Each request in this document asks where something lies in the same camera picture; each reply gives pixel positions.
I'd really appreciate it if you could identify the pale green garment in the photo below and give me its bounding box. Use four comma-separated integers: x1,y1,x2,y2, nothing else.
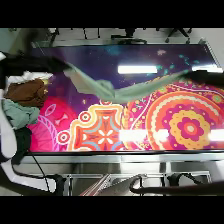
64,62,198,105

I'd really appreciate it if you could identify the black office chair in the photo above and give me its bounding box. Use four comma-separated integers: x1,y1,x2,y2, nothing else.
164,27,194,45
111,27,148,46

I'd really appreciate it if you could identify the brown garment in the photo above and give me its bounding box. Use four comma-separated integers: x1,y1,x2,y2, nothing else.
4,78,52,108

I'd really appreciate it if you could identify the grey-green garment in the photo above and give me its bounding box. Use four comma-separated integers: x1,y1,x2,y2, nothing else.
1,98,41,130

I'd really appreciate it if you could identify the white garment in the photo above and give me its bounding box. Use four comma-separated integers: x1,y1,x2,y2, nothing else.
7,70,54,85

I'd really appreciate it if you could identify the silver frame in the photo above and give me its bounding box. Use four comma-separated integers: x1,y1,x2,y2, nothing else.
19,151,224,197

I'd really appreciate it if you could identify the black cable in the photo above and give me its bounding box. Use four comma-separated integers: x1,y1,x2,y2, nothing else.
30,152,52,194

